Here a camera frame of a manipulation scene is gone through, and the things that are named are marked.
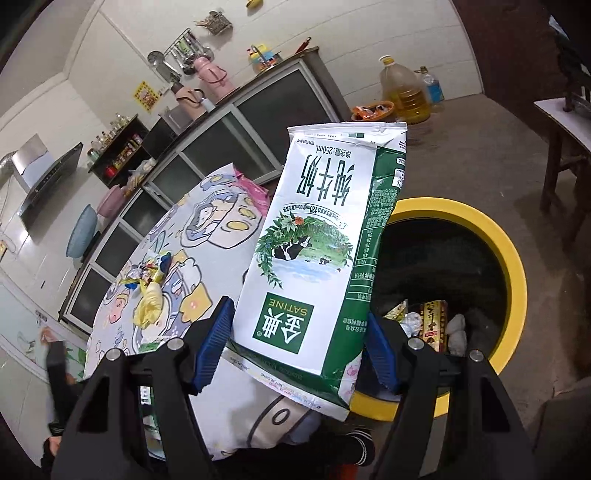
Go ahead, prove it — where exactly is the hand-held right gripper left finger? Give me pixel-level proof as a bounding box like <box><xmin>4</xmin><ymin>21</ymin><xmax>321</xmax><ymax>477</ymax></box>
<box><xmin>51</xmin><ymin>295</ymin><xmax>236</xmax><ymax>480</ymax></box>

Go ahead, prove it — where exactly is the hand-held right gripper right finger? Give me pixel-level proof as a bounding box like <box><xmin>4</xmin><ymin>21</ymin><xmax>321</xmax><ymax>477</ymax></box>
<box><xmin>367</xmin><ymin>314</ymin><xmax>541</xmax><ymax>480</ymax></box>

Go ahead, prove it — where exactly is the small yellow green packet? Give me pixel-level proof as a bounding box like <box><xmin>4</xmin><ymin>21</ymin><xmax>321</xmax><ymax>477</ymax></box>
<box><xmin>385</xmin><ymin>300</ymin><xmax>409</xmax><ymax>324</ymax></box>

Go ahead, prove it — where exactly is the yellow brown drink carton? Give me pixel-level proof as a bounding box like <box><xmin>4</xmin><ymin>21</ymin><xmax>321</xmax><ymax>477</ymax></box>
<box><xmin>422</xmin><ymin>300</ymin><xmax>451</xmax><ymax>354</ymax></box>

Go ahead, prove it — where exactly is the yellow rimmed black bin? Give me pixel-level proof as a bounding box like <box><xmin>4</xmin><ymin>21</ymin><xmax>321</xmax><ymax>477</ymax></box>
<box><xmin>348</xmin><ymin>198</ymin><xmax>528</xmax><ymax>423</ymax></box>

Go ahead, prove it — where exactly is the flower printed glass door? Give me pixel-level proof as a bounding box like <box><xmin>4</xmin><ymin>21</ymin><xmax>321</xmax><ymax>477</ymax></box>
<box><xmin>0</xmin><ymin>281</ymin><xmax>88</xmax><ymax>384</ymax></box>

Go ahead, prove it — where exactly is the yellow crumpled plastic bag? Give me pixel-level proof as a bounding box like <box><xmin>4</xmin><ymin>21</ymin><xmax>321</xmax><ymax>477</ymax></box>
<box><xmin>134</xmin><ymin>281</ymin><xmax>164</xmax><ymax>328</ymax></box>

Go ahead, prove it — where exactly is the colourful snack wrapper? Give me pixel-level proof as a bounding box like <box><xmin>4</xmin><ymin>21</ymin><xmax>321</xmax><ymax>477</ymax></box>
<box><xmin>135</xmin><ymin>258</ymin><xmax>167</xmax><ymax>284</ymax></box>

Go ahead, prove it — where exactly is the cartoon printed tablecloth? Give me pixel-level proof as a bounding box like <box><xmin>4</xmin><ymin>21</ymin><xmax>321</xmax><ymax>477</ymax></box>
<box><xmin>83</xmin><ymin>161</ymin><xmax>352</xmax><ymax>462</ymax></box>

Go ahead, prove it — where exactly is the blue plastic basket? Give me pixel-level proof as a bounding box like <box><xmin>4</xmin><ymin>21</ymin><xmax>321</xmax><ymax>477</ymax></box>
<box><xmin>66</xmin><ymin>204</ymin><xmax>99</xmax><ymax>259</ymax></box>

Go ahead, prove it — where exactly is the pink plastic basin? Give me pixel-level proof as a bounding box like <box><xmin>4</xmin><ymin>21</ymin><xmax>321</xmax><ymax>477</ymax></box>
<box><xmin>97</xmin><ymin>185</ymin><xmax>134</xmax><ymax>220</ymax></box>

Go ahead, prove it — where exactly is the plastic bag of food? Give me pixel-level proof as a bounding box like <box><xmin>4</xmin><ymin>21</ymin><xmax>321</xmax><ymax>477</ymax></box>
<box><xmin>127</xmin><ymin>158</ymin><xmax>158</xmax><ymax>190</ymax></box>

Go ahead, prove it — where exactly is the steel range hood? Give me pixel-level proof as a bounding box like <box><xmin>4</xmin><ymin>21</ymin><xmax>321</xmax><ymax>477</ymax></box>
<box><xmin>11</xmin><ymin>134</ymin><xmax>85</xmax><ymax>229</ymax></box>

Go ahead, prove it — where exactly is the dark wooden spice shelf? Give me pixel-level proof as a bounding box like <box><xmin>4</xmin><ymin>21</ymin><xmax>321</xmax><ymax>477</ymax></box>
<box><xmin>88</xmin><ymin>114</ymin><xmax>151</xmax><ymax>188</ymax></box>

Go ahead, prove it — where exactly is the row of spice jars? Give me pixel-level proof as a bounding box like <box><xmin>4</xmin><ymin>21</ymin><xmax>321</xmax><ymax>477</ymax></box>
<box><xmin>111</xmin><ymin>134</ymin><xmax>144</xmax><ymax>169</ymax></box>

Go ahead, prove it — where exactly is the black microwave oven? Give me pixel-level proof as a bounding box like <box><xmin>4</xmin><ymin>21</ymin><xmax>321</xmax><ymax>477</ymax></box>
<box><xmin>142</xmin><ymin>108</ymin><xmax>185</xmax><ymax>160</ymax></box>

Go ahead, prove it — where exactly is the kitchen counter cabinet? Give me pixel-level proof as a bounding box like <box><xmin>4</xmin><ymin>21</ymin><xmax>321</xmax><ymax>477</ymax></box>
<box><xmin>58</xmin><ymin>46</ymin><xmax>352</xmax><ymax>333</ymax></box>

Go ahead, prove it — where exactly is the row of glass bottles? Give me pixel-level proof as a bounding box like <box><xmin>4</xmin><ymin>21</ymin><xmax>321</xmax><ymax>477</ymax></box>
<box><xmin>90</xmin><ymin>113</ymin><xmax>132</xmax><ymax>153</ymax></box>

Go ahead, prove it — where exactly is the pink thermos flask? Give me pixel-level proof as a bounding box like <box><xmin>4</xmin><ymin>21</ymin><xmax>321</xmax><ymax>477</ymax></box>
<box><xmin>193</xmin><ymin>56</ymin><xmax>234</xmax><ymax>100</ymax></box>
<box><xmin>172</xmin><ymin>83</ymin><xmax>206</xmax><ymax>116</ymax></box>

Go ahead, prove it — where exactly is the brown waste bin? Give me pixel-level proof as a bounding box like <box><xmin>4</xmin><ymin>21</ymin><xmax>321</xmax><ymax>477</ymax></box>
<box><xmin>351</xmin><ymin>99</ymin><xmax>397</xmax><ymax>123</ymax></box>

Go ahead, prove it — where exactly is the large cooking oil jug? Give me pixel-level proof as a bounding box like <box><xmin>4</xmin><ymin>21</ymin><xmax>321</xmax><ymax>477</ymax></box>
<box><xmin>379</xmin><ymin>55</ymin><xmax>432</xmax><ymax>124</ymax></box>

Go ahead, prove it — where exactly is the clear water bottle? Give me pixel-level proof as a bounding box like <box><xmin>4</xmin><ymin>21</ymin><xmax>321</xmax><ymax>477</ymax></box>
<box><xmin>418</xmin><ymin>66</ymin><xmax>446</xmax><ymax>104</ymax></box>

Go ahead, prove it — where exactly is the yellow dish soap bottle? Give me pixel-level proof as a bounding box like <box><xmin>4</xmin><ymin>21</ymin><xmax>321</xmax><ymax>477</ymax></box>
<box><xmin>249</xmin><ymin>44</ymin><xmax>282</xmax><ymax>72</ymax></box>

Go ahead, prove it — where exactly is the rack of hanging utensils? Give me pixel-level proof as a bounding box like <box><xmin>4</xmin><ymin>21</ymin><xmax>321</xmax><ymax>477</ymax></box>
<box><xmin>148</xmin><ymin>28</ymin><xmax>215</xmax><ymax>77</ymax></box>

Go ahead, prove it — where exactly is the wooden stool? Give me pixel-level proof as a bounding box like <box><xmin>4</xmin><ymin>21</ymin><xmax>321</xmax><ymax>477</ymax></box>
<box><xmin>533</xmin><ymin>85</ymin><xmax>591</xmax><ymax>241</ymax></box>

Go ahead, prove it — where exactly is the brown wooden door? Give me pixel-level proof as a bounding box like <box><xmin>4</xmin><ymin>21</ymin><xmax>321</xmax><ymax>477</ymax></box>
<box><xmin>462</xmin><ymin>0</ymin><xmax>591</xmax><ymax>100</ymax></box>

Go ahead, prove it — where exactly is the yellow wall poster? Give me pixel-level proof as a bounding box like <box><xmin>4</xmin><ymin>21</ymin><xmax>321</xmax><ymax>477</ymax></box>
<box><xmin>134</xmin><ymin>80</ymin><xmax>158</xmax><ymax>112</ymax></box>

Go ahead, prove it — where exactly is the wire chopstick holder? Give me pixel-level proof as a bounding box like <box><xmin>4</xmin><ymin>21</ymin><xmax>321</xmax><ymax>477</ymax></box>
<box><xmin>194</xmin><ymin>10</ymin><xmax>232</xmax><ymax>35</ymax></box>

